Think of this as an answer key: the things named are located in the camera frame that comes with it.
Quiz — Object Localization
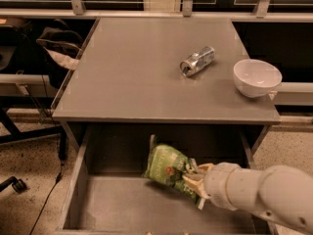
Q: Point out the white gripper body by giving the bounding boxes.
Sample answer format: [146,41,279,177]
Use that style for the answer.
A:
[203,163,240,211]

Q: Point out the green jalapeno chip bag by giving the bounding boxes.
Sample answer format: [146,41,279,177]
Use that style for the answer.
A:
[143,135,207,210]

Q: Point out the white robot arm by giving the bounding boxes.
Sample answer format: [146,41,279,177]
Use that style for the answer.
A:
[183,163,313,235]

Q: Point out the open grey drawer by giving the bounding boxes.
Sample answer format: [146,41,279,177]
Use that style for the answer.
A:
[56,123,278,235]

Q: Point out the grey counter cabinet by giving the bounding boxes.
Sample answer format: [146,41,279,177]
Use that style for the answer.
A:
[54,18,280,124]

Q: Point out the white ceramic bowl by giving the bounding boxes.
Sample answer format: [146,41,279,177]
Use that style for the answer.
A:
[233,59,282,98]

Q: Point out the crushed silver soda can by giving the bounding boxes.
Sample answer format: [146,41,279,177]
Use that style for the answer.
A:
[180,46,215,77]

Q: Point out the black office chair base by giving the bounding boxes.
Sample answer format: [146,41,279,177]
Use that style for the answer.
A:
[0,108,67,193]

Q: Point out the dark backpack with cloth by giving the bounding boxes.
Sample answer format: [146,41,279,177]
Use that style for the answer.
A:
[36,26,84,71]

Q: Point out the metal window railing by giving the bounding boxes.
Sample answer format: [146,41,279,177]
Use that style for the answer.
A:
[0,0,313,22]

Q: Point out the black floor cable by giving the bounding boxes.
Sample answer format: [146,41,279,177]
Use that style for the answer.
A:
[28,157,65,235]

